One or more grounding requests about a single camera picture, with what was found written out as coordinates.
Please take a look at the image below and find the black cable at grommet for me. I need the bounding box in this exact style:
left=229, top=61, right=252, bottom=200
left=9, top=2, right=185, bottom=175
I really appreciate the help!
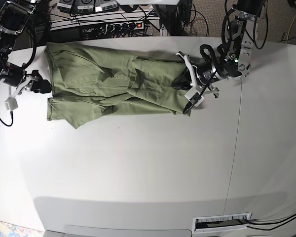
left=245, top=210, right=296, bottom=232

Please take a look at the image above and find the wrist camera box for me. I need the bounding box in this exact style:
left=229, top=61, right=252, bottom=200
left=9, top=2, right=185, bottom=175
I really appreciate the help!
left=185, top=88, right=204, bottom=109
left=4, top=97, right=18, bottom=112

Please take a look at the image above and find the white table leg post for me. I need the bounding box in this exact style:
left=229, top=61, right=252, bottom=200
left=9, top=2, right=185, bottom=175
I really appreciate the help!
left=159, top=18, right=168, bottom=37

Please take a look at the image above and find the white power strip red switch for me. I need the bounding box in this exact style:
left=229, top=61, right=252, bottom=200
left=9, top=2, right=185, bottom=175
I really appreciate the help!
left=106, top=22, right=145, bottom=31

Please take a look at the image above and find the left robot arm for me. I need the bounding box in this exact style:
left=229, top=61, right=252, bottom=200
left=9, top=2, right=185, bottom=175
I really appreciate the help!
left=172, top=0, right=268, bottom=102

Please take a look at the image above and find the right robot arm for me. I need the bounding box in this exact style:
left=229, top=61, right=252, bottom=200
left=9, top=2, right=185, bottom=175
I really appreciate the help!
left=0, top=0, right=52, bottom=94

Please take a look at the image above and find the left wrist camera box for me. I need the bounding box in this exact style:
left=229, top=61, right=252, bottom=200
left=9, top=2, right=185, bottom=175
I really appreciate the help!
left=185, top=88, right=204, bottom=109

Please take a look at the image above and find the table cable grommet with brush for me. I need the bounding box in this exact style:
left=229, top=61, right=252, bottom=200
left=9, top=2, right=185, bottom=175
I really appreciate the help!
left=192, top=212, right=252, bottom=234

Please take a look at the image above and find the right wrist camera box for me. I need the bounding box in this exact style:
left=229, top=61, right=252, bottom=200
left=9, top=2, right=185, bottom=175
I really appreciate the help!
left=4, top=97, right=18, bottom=112

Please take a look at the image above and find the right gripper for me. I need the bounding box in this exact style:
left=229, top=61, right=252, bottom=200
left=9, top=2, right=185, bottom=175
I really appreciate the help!
left=0, top=64, right=52, bottom=93

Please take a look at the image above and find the yellow cable on floor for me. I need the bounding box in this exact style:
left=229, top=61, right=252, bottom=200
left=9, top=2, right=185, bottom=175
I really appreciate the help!
left=287, top=8, right=296, bottom=41

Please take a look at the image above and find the green T-shirt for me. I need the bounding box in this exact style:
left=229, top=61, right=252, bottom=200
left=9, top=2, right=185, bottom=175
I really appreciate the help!
left=45, top=43, right=188, bottom=128

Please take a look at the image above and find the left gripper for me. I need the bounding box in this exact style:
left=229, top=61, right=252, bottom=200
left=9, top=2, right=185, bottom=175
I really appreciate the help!
left=171, top=50, right=221, bottom=99

